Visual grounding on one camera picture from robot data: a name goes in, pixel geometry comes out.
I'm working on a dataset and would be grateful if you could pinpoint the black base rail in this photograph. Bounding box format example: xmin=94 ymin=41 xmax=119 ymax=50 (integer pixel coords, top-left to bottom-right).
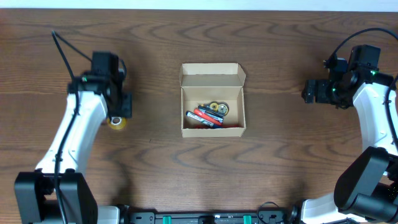
xmin=129 ymin=209 xmax=295 ymax=224

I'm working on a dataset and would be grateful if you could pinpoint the right black cable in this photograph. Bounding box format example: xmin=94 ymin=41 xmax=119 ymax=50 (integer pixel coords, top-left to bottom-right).
xmin=329 ymin=27 xmax=398 ymax=147

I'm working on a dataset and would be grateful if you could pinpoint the red stapler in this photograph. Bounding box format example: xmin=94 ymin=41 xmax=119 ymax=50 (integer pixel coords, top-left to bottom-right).
xmin=194 ymin=106 xmax=224 ymax=126

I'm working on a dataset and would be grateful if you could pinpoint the black cable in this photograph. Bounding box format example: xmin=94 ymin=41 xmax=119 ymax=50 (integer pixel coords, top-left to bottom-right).
xmin=329 ymin=27 xmax=398 ymax=147
xmin=50 ymin=30 xmax=94 ymax=224

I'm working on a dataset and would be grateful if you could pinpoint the left black cable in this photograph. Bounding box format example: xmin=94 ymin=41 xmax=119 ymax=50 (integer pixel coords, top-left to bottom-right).
xmin=50 ymin=30 xmax=94 ymax=224

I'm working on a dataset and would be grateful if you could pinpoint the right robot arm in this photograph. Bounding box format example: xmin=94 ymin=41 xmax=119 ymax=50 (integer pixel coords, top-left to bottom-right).
xmin=289 ymin=45 xmax=397 ymax=223

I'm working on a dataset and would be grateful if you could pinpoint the yellow clear tape roll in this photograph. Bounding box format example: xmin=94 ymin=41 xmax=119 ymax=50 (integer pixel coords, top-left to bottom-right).
xmin=106 ymin=116 xmax=126 ymax=130

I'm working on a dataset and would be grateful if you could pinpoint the black correction tape dispenser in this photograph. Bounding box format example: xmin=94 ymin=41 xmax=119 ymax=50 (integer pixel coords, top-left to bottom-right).
xmin=198 ymin=101 xmax=229 ymax=117

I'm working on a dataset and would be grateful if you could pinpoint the red utility knife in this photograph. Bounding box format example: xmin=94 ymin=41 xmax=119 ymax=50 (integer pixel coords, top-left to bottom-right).
xmin=194 ymin=124 xmax=241 ymax=129

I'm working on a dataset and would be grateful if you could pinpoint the blue whiteboard marker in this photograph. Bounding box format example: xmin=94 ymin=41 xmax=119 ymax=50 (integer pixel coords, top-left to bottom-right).
xmin=186 ymin=111 xmax=222 ymax=128

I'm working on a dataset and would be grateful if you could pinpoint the cardboard box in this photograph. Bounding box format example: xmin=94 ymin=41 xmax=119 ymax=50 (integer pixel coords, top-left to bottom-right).
xmin=180 ymin=63 xmax=246 ymax=138

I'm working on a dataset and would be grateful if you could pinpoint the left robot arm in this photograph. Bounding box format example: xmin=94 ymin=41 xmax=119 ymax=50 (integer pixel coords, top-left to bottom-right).
xmin=14 ymin=52 xmax=132 ymax=223

